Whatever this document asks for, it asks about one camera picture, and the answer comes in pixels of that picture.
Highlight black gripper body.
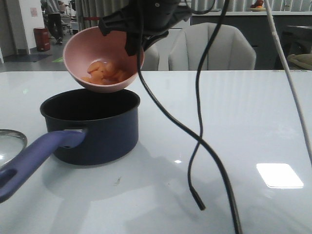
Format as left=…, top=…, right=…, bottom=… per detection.
left=98, top=0, right=192, bottom=56

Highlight pink bowl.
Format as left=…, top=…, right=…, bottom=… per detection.
left=63, top=27, right=144, bottom=93

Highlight orange ham slices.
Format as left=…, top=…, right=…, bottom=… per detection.
left=81, top=61, right=130, bottom=85

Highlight glass lid with blue knob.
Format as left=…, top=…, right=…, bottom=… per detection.
left=0, top=129, right=27, bottom=167

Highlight white cabinet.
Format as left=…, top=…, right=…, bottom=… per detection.
left=155, top=19, right=191, bottom=71

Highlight left grey chair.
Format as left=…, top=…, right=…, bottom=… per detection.
left=142, top=44, right=159, bottom=71

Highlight grey chair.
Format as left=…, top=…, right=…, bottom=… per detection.
left=168, top=22, right=256, bottom=71
left=142, top=44, right=159, bottom=71

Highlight person in background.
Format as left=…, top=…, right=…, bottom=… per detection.
left=40, top=0, right=63, bottom=45

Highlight right grey chair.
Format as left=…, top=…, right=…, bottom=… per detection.
left=168, top=22, right=256, bottom=71

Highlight red trash bin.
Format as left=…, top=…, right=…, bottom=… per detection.
left=34, top=28, right=50, bottom=52

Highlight fruit plate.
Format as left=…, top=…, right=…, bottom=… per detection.
left=249, top=0, right=266, bottom=12

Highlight dark counter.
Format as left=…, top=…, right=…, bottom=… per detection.
left=191, top=11, right=312, bottom=71

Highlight dark blue saucepan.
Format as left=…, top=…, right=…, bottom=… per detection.
left=0, top=89, right=140, bottom=202

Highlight beige sofa cushion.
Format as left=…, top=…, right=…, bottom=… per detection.
left=287, top=53, right=312, bottom=70

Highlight white cable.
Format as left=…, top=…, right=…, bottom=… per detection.
left=265, top=0, right=312, bottom=166

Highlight black cable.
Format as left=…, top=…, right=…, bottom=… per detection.
left=187, top=0, right=231, bottom=211
left=135, top=0, right=242, bottom=234

